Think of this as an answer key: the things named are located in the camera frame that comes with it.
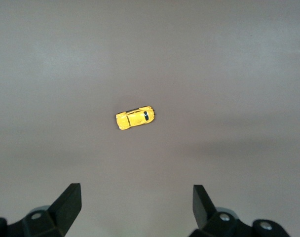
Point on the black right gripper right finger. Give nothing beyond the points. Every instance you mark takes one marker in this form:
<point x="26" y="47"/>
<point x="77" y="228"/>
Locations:
<point x="204" y="212"/>

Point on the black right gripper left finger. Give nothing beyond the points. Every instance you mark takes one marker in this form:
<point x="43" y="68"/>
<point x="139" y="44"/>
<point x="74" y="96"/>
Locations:
<point x="63" y="212"/>

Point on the yellow beetle toy car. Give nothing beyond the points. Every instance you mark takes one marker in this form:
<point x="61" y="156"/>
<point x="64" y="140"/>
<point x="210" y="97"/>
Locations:
<point x="134" y="119"/>

